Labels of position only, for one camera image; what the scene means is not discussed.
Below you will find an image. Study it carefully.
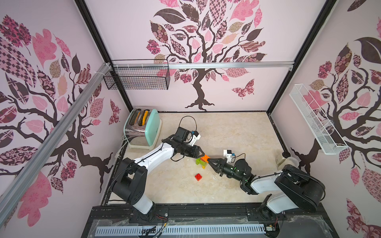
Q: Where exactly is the orange lego brick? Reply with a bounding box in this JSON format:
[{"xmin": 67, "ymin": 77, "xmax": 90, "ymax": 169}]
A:
[{"xmin": 200, "ymin": 155, "xmax": 210, "ymax": 163}]

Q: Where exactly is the mint green toaster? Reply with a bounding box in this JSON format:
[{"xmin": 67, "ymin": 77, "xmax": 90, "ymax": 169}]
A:
[{"xmin": 124, "ymin": 108, "xmax": 162, "ymax": 150}]

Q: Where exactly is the aluminium rail left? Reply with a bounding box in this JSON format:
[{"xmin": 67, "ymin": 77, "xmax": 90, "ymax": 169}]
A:
[{"xmin": 1, "ymin": 62, "xmax": 111, "ymax": 226}]

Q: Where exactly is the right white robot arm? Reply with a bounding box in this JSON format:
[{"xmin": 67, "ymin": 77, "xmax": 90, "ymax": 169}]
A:
[{"xmin": 208, "ymin": 158, "xmax": 325, "ymax": 220}]

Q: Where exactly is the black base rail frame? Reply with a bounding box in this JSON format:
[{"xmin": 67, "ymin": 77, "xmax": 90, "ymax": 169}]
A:
[{"xmin": 81, "ymin": 203, "xmax": 338, "ymax": 238}]

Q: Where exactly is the white wire shelf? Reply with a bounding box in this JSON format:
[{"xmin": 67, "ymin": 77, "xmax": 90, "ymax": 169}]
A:
[{"xmin": 289, "ymin": 84, "xmax": 349, "ymax": 155}]

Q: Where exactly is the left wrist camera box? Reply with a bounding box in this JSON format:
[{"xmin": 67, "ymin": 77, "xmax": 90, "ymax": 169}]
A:
[{"xmin": 189, "ymin": 131, "xmax": 201, "ymax": 146}]

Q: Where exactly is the red lego brick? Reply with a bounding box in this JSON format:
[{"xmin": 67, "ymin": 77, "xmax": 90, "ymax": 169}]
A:
[{"xmin": 195, "ymin": 174, "xmax": 202, "ymax": 181}]

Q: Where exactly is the aluminium rail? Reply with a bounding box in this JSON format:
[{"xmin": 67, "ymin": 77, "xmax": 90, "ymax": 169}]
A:
[
  {"xmin": 113, "ymin": 61, "xmax": 294, "ymax": 69},
  {"xmin": 1, "ymin": 62, "xmax": 111, "ymax": 226}
]

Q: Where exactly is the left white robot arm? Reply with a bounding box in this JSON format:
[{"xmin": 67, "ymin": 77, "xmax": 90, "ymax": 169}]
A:
[{"xmin": 110, "ymin": 127, "xmax": 204, "ymax": 215}]

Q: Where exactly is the long green lego brick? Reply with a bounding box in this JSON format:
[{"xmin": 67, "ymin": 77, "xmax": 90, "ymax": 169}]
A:
[{"xmin": 196, "ymin": 158, "xmax": 203, "ymax": 165}]

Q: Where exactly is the black wire basket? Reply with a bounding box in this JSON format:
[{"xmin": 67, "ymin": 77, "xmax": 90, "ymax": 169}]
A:
[{"xmin": 103, "ymin": 59, "xmax": 170, "ymax": 90}]

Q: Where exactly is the aluminium rail back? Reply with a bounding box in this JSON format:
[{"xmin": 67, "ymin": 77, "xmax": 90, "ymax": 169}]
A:
[{"xmin": 113, "ymin": 61, "xmax": 294, "ymax": 69}]

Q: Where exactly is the white slotted cable duct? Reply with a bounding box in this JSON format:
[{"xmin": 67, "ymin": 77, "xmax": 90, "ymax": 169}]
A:
[{"xmin": 94, "ymin": 224, "xmax": 266, "ymax": 238}]

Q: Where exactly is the clear plastic cup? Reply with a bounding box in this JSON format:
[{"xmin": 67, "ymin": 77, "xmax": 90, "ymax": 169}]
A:
[{"xmin": 275, "ymin": 151, "xmax": 299, "ymax": 171}]

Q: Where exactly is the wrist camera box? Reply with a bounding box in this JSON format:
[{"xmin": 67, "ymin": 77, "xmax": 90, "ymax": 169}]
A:
[
  {"xmin": 223, "ymin": 150, "xmax": 236, "ymax": 163},
  {"xmin": 189, "ymin": 131, "xmax": 201, "ymax": 146}
]

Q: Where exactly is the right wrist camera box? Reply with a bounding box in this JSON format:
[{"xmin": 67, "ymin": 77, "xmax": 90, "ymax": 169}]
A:
[{"xmin": 223, "ymin": 150, "xmax": 236, "ymax": 163}]

